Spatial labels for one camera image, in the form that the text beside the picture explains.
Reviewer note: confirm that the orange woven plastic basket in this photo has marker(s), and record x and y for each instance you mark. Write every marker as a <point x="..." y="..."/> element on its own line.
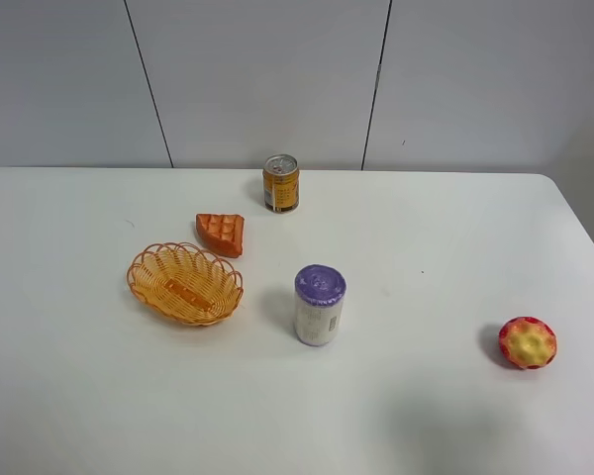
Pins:
<point x="186" y="284"/>

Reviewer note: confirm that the purple trash bag roll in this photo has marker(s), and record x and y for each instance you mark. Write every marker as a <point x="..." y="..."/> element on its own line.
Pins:
<point x="319" y="297"/>

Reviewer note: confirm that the yellow drink can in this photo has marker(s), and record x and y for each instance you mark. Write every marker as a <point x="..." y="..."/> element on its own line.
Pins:
<point x="281" y="183"/>

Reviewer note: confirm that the orange waffle bread slice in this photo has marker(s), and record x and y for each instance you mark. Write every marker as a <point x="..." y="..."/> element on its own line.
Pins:
<point x="223" y="234"/>

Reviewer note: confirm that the red yellow dimpled ball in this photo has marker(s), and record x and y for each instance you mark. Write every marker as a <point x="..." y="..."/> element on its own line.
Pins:
<point x="528" y="343"/>

